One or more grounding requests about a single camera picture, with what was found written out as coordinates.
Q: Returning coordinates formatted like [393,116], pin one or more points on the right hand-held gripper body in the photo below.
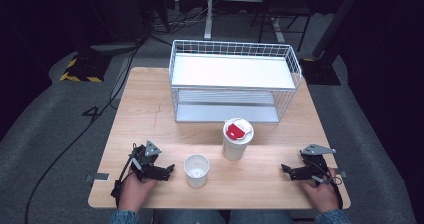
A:
[315,164]

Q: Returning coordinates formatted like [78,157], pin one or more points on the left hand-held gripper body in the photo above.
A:
[146,157]

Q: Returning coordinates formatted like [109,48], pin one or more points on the person's right hand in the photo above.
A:
[320,194]

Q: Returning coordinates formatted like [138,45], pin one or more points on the person's left hand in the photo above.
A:
[135,190]

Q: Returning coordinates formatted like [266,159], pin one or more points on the open white paper cup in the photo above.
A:
[196,170]

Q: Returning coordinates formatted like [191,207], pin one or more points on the person's legs in jeans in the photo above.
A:
[256,218]

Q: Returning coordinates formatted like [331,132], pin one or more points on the white cup with red lid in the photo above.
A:
[237,139]

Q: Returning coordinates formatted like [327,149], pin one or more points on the black stand with slanted pole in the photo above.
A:
[321,70]

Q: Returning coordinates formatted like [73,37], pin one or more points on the black yellow striped stand base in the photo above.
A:
[85,67]

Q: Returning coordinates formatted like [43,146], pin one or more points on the grey metal table bracket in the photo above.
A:
[98,176]
[341,173]

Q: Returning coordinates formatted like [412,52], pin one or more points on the white metal desk frame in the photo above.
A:
[210,14]

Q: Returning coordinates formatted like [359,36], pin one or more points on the black metal chair frame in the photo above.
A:
[283,7]

